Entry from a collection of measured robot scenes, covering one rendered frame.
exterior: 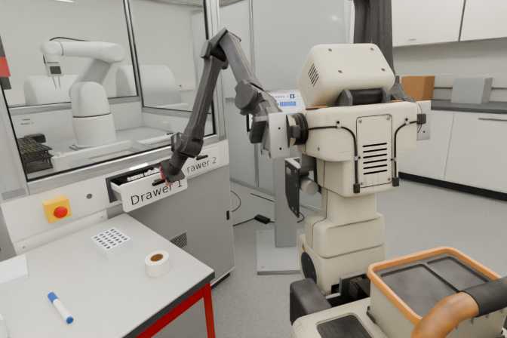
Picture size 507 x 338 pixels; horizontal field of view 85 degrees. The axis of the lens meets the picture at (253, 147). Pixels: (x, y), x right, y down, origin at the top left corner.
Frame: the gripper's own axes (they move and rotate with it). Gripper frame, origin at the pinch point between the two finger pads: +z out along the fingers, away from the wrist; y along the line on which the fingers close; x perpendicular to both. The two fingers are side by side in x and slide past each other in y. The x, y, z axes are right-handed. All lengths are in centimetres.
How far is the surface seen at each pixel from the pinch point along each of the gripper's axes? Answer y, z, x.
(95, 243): -11.5, 3.5, 31.7
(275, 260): -58, 63, -77
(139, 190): 0.8, 2.0, 10.9
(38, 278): -13, 7, 48
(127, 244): -17.9, -1.0, 24.5
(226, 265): -41, 66, -44
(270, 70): 82, 18, -166
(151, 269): -30.8, -13.8, 26.2
